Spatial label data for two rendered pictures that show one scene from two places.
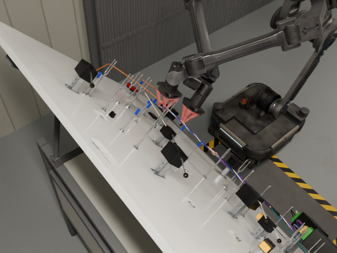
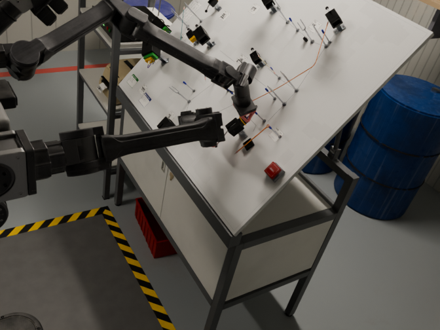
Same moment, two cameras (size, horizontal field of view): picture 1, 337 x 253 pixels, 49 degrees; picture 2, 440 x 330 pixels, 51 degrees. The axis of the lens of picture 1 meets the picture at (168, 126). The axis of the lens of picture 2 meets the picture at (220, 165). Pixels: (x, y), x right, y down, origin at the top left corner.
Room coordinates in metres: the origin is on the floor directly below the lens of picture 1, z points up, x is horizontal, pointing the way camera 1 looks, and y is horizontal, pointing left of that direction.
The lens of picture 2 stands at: (2.63, 0.08, 2.10)
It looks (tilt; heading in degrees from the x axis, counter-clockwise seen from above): 36 degrees down; 184
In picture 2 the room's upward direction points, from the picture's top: 14 degrees clockwise
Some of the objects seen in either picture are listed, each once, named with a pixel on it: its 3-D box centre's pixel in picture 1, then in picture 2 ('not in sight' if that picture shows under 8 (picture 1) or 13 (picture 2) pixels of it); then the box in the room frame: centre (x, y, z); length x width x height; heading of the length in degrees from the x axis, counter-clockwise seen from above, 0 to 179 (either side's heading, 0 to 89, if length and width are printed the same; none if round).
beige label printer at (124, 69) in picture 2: not in sight; (129, 80); (0.21, -0.73, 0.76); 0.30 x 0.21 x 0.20; 137
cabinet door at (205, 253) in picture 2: not in sight; (191, 227); (1.10, -0.08, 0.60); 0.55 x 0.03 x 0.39; 43
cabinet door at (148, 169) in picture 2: not in sight; (143, 157); (0.69, -0.45, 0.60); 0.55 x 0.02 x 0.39; 43
